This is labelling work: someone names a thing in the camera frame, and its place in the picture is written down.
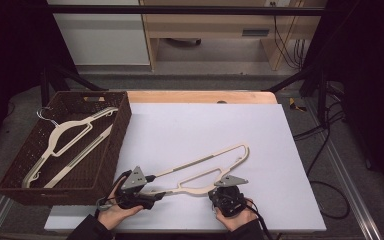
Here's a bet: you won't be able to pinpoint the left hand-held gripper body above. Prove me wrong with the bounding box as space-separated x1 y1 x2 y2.
113 165 155 211

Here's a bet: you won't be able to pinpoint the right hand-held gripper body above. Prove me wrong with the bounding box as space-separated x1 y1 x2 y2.
208 174 250 218

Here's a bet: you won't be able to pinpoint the brown woven basket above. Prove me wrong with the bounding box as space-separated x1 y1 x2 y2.
0 90 133 206

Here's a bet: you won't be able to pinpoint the cream plastic clothes hanger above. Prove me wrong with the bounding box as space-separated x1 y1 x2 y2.
22 106 120 190
143 143 250 196

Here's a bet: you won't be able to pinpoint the person's right hand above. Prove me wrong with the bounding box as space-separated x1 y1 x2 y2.
214 199 259 232

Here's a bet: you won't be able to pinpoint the person's left hand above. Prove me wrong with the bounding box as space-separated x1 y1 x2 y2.
96 177 145 231

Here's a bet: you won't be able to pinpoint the white table mat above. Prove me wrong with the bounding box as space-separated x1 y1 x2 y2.
43 102 328 234

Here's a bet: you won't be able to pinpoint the yellow and black tool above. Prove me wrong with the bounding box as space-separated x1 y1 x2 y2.
287 97 308 113

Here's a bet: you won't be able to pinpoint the black metal stand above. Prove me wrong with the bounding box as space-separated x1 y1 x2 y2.
264 62 330 125
39 62 110 108

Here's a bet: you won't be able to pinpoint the office chair base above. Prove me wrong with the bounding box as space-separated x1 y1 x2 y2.
164 37 202 47

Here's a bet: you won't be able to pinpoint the white cabinet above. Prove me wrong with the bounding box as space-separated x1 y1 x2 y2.
53 0 151 66

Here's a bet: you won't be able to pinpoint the light wooden desk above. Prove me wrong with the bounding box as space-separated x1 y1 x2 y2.
139 0 328 72

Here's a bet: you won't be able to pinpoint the black curtain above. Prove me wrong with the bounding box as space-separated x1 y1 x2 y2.
302 0 384 203
0 0 78 159

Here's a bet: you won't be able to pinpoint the grey left gripper cable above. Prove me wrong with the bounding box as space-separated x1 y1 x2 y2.
95 195 122 212

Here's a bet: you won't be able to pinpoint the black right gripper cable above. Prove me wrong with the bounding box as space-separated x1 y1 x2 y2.
244 199 275 240

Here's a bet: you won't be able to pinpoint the black floor cables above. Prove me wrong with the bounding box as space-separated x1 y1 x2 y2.
292 99 352 220

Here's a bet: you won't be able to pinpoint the black cables behind desk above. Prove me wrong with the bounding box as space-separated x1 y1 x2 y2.
272 2 307 70

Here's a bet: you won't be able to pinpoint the dark desk drawer handle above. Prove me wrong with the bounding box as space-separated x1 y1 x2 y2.
241 28 271 37

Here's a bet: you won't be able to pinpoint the black horizontal frame bar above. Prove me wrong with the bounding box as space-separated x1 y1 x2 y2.
46 4 326 16

